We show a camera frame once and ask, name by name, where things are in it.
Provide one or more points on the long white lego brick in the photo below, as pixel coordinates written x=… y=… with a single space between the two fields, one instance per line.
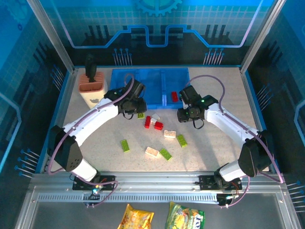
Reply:
x=170 y=134
x=152 y=152

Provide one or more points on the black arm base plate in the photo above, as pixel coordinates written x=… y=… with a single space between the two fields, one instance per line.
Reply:
x=206 y=182
x=108 y=182

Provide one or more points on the aluminium front frame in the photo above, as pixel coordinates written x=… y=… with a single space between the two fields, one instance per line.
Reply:
x=155 y=181

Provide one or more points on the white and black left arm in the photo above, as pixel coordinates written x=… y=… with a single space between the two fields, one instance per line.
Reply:
x=95 y=117

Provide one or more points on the small white lego brick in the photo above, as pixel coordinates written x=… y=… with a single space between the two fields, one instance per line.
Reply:
x=156 y=116
x=153 y=121

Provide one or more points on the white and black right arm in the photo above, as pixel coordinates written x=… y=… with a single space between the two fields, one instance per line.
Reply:
x=226 y=119

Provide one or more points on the black controller board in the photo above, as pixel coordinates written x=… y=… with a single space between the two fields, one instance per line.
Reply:
x=93 y=196
x=225 y=199

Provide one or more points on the blue plastic bin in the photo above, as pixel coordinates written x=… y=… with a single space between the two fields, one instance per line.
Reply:
x=119 y=78
x=178 y=78
x=152 y=81

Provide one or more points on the white and pink utensil holder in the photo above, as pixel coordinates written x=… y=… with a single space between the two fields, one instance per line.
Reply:
x=91 y=95

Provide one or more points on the small green lego brick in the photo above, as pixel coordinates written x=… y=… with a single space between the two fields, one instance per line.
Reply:
x=141 y=115

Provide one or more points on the yellow snack bag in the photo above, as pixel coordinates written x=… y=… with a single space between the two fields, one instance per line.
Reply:
x=135 y=218

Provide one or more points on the long red lego brick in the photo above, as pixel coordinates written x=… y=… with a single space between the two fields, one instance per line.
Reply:
x=148 y=122

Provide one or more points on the aluminium frame post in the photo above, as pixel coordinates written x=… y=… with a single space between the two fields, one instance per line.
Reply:
x=261 y=33
x=51 y=33

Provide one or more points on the long green lego brick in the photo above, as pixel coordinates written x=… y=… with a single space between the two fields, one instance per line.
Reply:
x=125 y=146
x=181 y=141
x=165 y=154

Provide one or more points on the green snack bag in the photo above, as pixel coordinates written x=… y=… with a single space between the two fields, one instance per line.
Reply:
x=184 y=217

